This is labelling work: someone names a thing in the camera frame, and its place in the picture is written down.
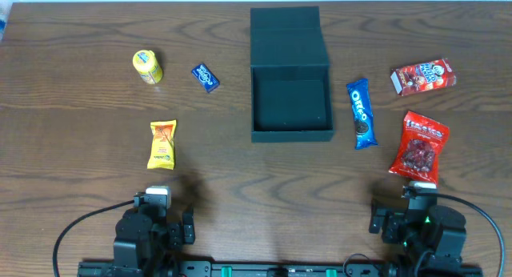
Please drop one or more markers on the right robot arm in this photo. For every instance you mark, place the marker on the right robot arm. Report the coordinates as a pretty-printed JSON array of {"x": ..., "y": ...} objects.
[{"x": 432, "y": 237}]

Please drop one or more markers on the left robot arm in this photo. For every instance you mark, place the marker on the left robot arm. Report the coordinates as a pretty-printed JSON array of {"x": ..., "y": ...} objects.
[{"x": 147, "y": 244}]

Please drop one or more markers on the dark green open box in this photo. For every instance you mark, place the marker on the dark green open box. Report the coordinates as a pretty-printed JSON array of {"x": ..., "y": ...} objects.
[{"x": 290, "y": 82}]

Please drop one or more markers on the yellow peanut butter snack packet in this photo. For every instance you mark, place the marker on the yellow peanut butter snack packet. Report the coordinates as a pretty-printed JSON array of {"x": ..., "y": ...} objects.
[{"x": 162, "y": 147}]

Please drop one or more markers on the blue oreo cookie pack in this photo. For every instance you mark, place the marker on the blue oreo cookie pack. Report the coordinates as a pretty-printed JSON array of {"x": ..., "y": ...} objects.
[{"x": 363, "y": 114}]

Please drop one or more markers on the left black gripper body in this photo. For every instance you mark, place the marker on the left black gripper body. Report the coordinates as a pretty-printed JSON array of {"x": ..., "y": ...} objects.
[{"x": 176, "y": 233}]

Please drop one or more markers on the blue eclipse mint box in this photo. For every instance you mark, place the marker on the blue eclipse mint box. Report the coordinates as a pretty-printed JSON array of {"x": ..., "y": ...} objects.
[{"x": 205, "y": 77}]

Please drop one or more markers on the red hello panda box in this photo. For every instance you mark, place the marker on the red hello panda box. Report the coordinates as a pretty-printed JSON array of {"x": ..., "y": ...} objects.
[{"x": 423, "y": 77}]

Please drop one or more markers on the yellow round candy container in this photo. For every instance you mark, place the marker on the yellow round candy container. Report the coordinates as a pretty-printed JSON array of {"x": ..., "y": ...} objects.
[{"x": 146, "y": 64}]

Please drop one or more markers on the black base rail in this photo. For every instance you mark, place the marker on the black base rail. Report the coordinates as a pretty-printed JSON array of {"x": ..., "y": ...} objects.
[{"x": 208, "y": 269}]

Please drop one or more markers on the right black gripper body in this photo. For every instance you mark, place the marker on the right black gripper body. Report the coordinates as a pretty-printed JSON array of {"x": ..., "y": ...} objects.
[{"x": 387, "y": 222}]

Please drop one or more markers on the red hacks sweets bag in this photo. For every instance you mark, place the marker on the red hacks sweets bag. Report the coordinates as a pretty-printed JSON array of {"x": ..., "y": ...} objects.
[{"x": 421, "y": 144}]

